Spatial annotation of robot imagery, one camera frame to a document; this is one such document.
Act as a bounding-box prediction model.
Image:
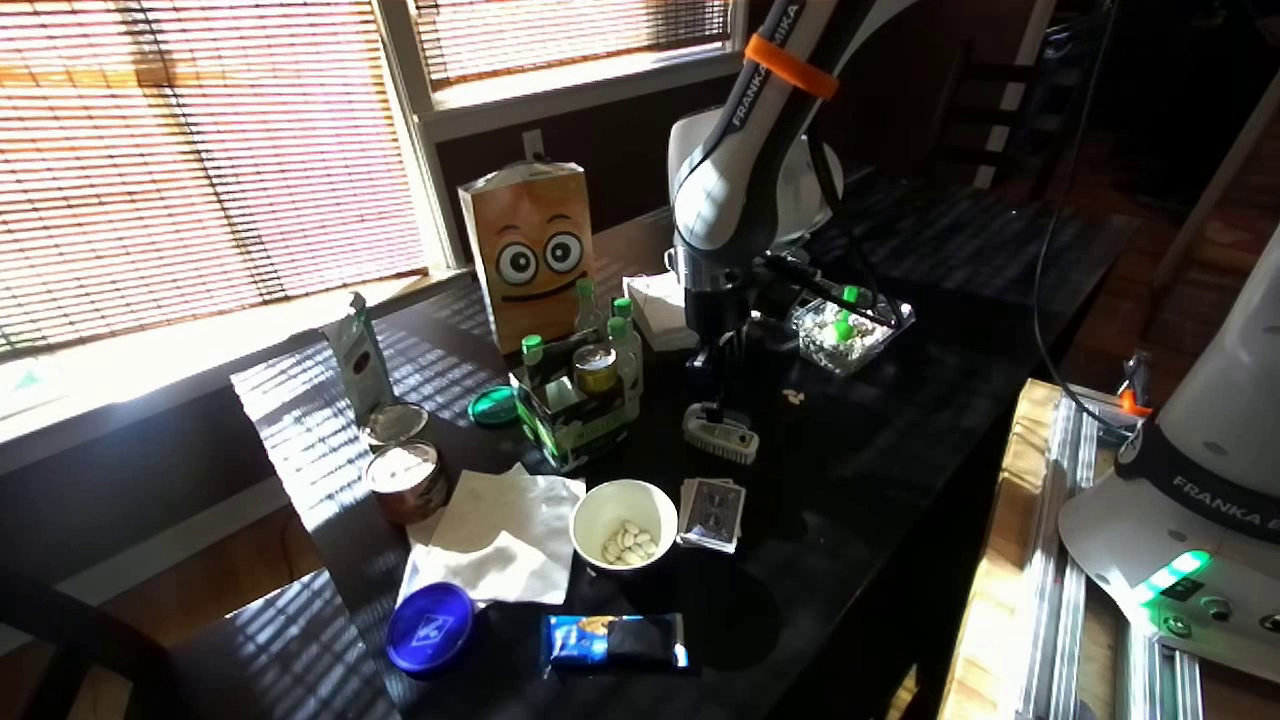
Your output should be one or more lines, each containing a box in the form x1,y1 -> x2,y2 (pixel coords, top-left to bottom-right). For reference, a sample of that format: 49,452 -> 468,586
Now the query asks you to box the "white bowl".
568,481 -> 677,573

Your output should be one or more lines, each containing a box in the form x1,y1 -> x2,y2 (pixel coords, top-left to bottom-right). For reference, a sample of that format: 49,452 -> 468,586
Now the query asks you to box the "brown tin can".
369,446 -> 447,524

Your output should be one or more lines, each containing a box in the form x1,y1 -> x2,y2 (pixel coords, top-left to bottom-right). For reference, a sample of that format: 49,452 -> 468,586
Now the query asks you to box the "blue round lid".
384,580 -> 474,675

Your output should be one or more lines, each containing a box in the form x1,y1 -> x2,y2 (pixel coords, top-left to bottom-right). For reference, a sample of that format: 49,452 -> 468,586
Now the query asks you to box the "white green carton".
325,296 -> 397,423

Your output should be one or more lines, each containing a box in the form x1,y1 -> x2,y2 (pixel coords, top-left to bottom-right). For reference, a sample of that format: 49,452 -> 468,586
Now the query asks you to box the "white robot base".
1061,233 -> 1280,680

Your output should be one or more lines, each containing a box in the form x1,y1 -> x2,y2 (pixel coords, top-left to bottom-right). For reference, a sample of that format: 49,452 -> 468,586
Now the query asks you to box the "green black bottle carton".
507,296 -> 644,468

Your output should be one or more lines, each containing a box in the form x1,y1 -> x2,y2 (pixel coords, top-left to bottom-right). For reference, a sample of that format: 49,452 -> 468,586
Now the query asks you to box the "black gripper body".
685,270 -> 796,421

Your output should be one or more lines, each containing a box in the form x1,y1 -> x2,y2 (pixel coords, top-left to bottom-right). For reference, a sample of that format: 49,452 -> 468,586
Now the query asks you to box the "blue snack bar wrapper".
544,611 -> 689,674

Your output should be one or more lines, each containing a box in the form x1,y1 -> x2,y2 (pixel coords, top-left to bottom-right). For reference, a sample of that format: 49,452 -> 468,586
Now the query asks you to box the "white paper napkin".
397,466 -> 584,605

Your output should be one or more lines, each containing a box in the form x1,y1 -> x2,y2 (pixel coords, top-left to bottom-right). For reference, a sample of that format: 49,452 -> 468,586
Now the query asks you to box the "white foam block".
622,271 -> 694,352

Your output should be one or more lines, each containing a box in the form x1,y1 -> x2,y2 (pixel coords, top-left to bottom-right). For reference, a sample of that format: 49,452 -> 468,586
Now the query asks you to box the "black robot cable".
1029,0 -> 1137,446

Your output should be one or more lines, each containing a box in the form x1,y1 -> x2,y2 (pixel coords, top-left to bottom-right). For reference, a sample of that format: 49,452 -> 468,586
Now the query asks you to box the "clear plastic food container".
792,283 -> 914,375

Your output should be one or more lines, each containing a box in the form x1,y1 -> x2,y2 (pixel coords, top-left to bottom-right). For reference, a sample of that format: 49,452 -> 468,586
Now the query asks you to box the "green plastic spoon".
831,283 -> 860,344

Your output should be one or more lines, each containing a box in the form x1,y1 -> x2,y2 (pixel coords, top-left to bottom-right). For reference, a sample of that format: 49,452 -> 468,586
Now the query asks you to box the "brown paper bag with face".
457,159 -> 590,352

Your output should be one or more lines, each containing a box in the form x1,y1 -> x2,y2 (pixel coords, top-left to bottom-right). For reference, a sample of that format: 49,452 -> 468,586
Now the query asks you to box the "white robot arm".
669,0 -> 914,421

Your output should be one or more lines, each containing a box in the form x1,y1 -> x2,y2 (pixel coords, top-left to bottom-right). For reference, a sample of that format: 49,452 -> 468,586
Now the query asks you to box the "black wooden chair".
0,567 -> 182,720

